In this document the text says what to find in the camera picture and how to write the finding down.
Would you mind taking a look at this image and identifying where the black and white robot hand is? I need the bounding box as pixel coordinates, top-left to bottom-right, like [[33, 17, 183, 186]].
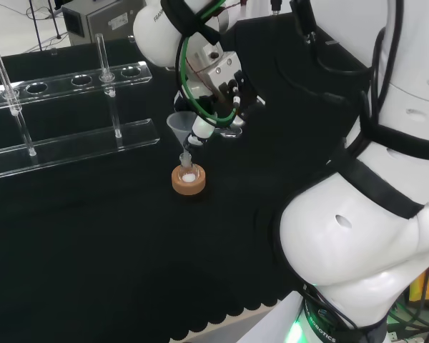
[[173, 69, 266, 148]]

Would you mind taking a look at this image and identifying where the clear plastic funnel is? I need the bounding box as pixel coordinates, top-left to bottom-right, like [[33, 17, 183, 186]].
[[166, 111, 198, 160]]

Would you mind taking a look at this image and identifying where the clear weighing funnel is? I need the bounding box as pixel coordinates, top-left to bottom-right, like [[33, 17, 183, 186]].
[[212, 125, 244, 139]]

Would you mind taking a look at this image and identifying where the clear round-bottom flask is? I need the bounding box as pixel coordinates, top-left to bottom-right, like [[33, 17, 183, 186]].
[[177, 153, 203, 185]]

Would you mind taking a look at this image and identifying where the clear funnel stand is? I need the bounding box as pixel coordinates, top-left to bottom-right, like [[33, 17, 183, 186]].
[[0, 32, 162, 179]]

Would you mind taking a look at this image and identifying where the grey metal box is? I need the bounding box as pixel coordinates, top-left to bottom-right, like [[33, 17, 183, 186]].
[[61, 0, 147, 46]]

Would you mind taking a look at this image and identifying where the black bench cloth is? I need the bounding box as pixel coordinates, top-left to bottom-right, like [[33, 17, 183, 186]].
[[0, 10, 380, 343]]

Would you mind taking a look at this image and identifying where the black tripod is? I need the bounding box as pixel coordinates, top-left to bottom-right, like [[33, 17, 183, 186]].
[[25, 0, 64, 51]]

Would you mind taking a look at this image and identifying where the yellow stop button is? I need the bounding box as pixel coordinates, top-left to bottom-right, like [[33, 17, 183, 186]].
[[408, 259, 429, 309]]

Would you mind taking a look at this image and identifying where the green cable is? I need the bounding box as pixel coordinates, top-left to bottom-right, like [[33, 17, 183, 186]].
[[178, 0, 241, 126]]

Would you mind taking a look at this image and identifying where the tan cork ring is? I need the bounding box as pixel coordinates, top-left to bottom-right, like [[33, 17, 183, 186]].
[[171, 164, 207, 197]]

